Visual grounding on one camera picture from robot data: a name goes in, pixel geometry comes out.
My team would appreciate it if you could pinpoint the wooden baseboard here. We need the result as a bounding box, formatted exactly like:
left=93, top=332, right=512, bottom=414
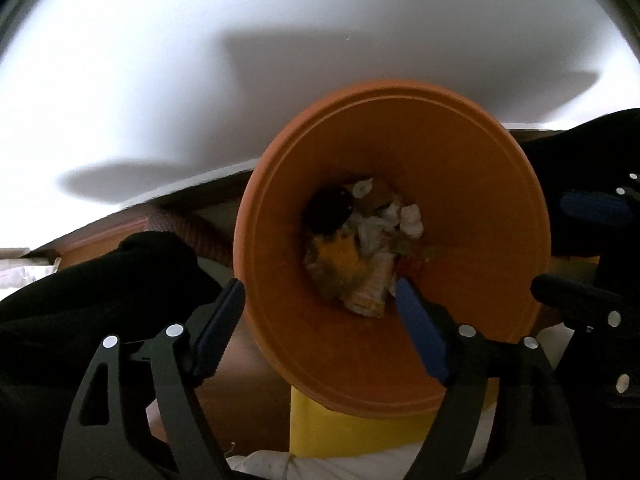
left=30, top=160, right=256, bottom=261

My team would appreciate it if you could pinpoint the brown striped cloth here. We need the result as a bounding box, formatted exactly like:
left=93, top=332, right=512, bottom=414
left=150, top=210, right=236, bottom=268

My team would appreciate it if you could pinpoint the green snack packet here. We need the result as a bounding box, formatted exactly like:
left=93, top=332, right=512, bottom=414
left=395, top=242, right=443, bottom=263

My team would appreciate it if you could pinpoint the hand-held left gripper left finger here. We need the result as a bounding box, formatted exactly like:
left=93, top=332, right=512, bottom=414
left=57, top=278, right=247, bottom=480

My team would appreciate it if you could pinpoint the crumpled white paper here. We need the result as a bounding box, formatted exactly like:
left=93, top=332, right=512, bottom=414
left=350, top=207, right=401, bottom=256

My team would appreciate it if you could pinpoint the white tissue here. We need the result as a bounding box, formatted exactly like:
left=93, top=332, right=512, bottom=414
left=399, top=203, right=426, bottom=240

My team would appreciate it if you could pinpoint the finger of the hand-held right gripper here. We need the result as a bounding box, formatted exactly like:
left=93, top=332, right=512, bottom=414
left=531, top=274, right=628, bottom=333
left=560, top=187, right=640, bottom=226

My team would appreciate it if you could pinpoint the white cloth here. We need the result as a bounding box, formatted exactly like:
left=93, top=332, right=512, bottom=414
left=225, top=447, right=436, bottom=480

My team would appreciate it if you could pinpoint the black cap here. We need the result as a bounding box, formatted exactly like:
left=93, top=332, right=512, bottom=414
left=305, top=186, right=353, bottom=236

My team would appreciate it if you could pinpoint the yellow plastic post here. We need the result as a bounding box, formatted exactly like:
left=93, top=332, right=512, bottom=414
left=290, top=385, right=498, bottom=461

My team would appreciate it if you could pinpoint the yellow orange snack packet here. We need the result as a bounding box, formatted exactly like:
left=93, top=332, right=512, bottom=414
left=304, top=230, right=371, bottom=306

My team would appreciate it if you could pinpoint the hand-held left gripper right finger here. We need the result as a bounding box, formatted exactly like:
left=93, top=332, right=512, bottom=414
left=395, top=276, right=587, bottom=480

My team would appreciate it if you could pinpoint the orange plastic bin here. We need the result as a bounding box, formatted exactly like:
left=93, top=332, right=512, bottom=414
left=232, top=78, right=551, bottom=418

